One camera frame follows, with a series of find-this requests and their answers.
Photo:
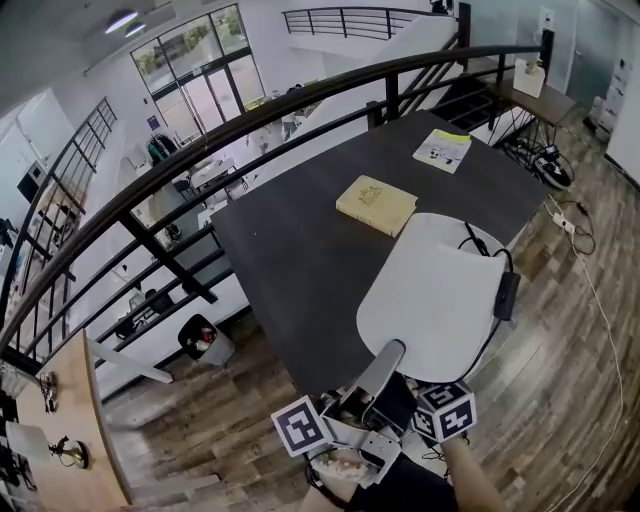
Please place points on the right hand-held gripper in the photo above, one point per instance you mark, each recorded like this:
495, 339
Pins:
445, 412

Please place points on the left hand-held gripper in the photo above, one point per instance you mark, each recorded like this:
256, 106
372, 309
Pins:
300, 426

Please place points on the white-shaded black table lamp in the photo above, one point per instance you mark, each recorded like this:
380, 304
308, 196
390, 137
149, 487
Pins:
430, 300

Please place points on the person's left forearm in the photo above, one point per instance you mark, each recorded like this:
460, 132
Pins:
320, 502

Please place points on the person's right forearm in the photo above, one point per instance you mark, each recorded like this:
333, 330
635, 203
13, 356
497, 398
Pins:
472, 482

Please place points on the small brass base lamp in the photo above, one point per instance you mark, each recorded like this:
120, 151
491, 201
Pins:
27, 442

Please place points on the person's left hand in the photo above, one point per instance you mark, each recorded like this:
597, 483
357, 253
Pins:
342, 467

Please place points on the person's black clothing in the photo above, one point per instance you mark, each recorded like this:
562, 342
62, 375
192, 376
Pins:
405, 492

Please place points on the cream hardcover book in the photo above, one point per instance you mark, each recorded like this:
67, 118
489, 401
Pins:
377, 202

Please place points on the grey trash bin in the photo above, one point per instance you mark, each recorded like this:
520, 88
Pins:
215, 347

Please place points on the yellow and white pamphlet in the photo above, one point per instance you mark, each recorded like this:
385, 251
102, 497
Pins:
442, 152

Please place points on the white power strip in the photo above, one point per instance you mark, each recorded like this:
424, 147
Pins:
562, 222

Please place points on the black and white floor machine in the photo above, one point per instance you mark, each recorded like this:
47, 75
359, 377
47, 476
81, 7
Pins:
552, 167

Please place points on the curved black metal railing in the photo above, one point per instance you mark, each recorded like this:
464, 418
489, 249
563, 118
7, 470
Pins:
150, 245

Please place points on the light wooden table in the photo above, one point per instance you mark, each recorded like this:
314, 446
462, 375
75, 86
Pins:
75, 390

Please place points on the brown wooden side table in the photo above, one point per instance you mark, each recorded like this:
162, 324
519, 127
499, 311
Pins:
550, 102

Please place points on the white box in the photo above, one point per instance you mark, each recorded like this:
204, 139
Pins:
529, 80

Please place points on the small dark metal ornament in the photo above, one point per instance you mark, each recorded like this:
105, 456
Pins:
48, 392

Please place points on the black stair railing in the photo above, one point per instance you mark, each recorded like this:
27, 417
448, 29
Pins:
387, 24

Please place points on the stack of white storage boxes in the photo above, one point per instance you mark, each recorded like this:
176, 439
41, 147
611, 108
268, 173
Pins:
612, 100

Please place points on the large black-framed window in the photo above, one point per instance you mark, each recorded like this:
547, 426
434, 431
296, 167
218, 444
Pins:
200, 60

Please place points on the round ceiling light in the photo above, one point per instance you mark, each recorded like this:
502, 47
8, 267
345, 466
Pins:
135, 30
121, 22

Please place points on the black wall box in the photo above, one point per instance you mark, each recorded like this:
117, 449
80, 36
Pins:
32, 180

